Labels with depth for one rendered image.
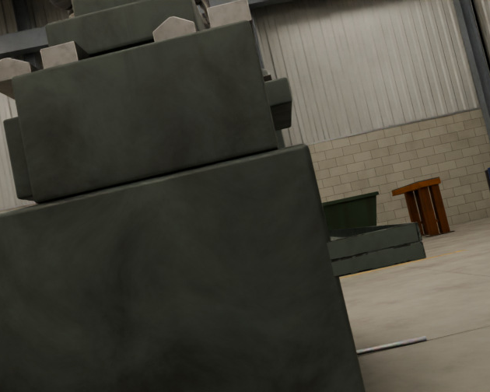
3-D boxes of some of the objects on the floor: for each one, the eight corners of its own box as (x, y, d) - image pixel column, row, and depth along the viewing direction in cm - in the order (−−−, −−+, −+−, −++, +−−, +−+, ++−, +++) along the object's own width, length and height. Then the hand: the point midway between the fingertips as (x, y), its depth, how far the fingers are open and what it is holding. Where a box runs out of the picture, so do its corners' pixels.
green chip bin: (286, 278, 760) (273, 217, 767) (348, 263, 784) (334, 204, 791) (322, 278, 631) (306, 206, 638) (395, 260, 655) (378, 190, 662)
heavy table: (401, 238, 1130) (390, 190, 1139) (422, 233, 1132) (411, 186, 1141) (430, 236, 970) (417, 181, 979) (454, 231, 972) (440, 176, 981)
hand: (207, 21), depth 194 cm, fingers closed
